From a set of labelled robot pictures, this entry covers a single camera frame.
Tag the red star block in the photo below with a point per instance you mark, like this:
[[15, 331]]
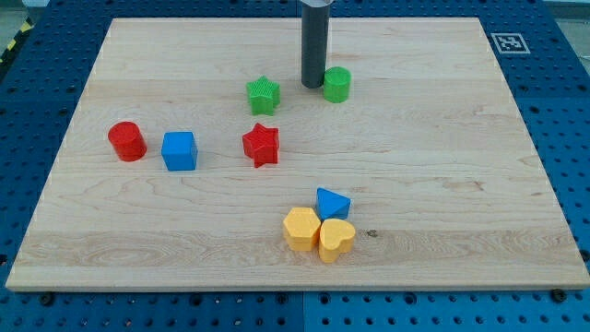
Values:
[[261, 145]]

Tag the blue triangle block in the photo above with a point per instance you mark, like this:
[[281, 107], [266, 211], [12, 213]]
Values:
[[331, 205]]

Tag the yellow hexagon block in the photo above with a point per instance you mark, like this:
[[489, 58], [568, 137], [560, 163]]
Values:
[[301, 229]]

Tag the green star block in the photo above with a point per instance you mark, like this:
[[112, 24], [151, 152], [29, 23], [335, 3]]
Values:
[[263, 96]]

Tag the yellow heart block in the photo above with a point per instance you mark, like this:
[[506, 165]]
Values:
[[337, 237]]

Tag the green cylinder block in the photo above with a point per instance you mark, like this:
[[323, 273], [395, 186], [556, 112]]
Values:
[[337, 82]]

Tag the light wooden board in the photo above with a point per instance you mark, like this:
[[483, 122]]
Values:
[[447, 190]]

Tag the blue cube block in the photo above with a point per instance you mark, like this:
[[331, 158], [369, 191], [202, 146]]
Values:
[[179, 151]]

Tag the grey cylindrical pointer rod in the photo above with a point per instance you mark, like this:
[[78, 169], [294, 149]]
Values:
[[315, 15]]

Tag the red cylinder block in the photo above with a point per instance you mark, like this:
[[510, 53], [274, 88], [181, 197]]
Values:
[[127, 141]]

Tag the white fiducial marker tag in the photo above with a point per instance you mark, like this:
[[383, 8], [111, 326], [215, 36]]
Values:
[[509, 43]]

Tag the black bolt left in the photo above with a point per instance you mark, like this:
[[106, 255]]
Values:
[[46, 299]]

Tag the black bolt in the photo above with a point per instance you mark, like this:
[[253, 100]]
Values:
[[558, 295], [46, 299]]

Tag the black bolt right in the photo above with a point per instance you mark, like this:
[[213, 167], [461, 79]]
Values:
[[558, 295]]

